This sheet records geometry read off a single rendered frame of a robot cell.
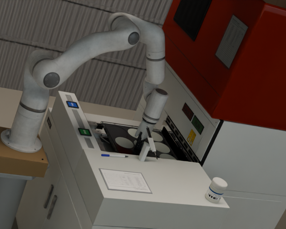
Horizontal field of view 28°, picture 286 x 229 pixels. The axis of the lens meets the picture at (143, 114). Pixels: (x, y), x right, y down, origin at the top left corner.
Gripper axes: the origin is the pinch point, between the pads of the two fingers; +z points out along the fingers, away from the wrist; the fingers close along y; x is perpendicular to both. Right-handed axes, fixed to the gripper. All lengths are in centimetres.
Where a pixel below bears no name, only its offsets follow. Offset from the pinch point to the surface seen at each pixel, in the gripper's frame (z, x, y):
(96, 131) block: 1.2, -20.7, 9.1
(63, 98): -4.0, -45.8, 6.0
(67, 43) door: 39, -148, -164
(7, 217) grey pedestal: 41, -29, 53
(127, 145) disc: 2.0, -5.0, 2.7
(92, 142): -4.0, -12.4, 28.5
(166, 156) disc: 2.0, 13.2, -8.5
